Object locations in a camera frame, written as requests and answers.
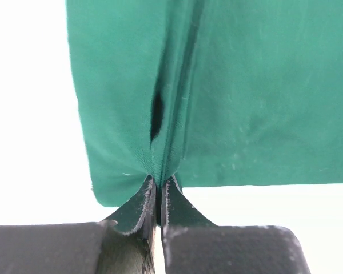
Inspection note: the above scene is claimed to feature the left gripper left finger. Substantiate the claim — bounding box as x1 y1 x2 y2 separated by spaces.
0 175 156 274

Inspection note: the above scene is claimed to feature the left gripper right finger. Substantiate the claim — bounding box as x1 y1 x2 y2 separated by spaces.
160 176 310 274

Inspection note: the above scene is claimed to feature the green surgical drape cloth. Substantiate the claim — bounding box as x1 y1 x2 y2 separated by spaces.
65 0 343 208

